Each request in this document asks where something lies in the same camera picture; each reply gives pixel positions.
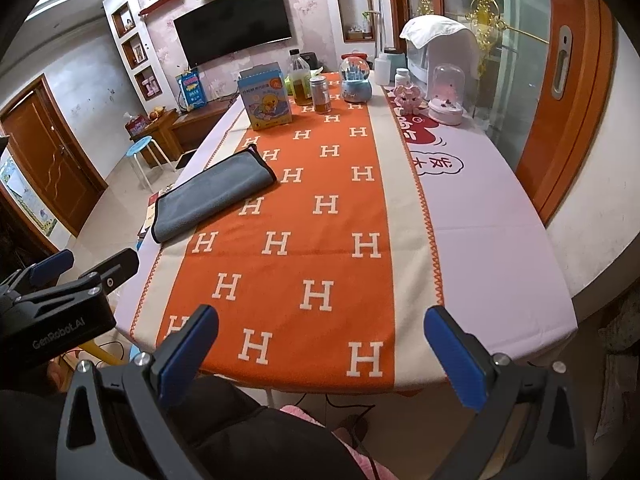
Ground small wooden side table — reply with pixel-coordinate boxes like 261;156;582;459
129;109;184;169

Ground blue snow globe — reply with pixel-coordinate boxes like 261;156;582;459
339;56;374;105

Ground blue box with duck print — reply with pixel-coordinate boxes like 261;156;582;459
237;62;294;132

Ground wall poster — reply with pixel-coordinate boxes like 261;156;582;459
0;152;57;239

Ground white countertop appliance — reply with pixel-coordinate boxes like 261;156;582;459
400;16;480;107

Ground white cloth cover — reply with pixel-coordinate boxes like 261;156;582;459
399;15;473;54

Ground pink rabbit ornament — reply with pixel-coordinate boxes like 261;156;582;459
391;85;425;116

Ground silver door handle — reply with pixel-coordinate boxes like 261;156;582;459
551;25;573;100

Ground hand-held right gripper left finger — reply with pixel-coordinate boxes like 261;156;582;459
57;304;221;480

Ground orange sliding door frame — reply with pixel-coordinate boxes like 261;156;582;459
515;0;617;227

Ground gold hanging ornament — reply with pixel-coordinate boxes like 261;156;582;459
465;0;507;77

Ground person's black trouser leg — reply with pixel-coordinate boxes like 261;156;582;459
165;375;371;480

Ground blue printed display box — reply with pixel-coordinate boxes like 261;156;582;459
175;71;209;111

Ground pink glass dome ornament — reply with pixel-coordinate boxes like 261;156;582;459
427;63;466;126

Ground red wall shelf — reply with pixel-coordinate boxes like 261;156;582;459
138;0;187;16

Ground brown wooden door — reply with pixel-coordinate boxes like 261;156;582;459
0;74;109;239

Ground orange patterned table runner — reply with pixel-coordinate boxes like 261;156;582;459
127;72;446;391

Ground black cable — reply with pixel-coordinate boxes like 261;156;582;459
325;394;382;480

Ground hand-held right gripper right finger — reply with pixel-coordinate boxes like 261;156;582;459
424;305;587;480

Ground translucent container dark lid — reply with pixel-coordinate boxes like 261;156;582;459
382;47;407;86

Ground grey towel with black edge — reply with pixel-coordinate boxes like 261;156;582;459
154;144;277;245

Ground wooden television cabinet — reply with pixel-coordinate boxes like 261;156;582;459
172;99;242;154

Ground black wall television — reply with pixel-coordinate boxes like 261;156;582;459
172;0;293;69

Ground glass jar with metal lid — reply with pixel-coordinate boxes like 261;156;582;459
309;74;332;116

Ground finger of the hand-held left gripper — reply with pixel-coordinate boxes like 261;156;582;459
0;249;75;306
79;247;140;295

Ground pink printed tablecloth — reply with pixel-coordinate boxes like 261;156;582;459
115;72;578;387

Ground yellow stick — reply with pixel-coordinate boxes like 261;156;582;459
82;341;132;366

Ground glass bottle of yellow oil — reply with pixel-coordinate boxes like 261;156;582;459
286;49;312;107

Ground blue round stool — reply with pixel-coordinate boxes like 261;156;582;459
123;136;177;194

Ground pink garment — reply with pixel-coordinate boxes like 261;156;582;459
280;404;393;480

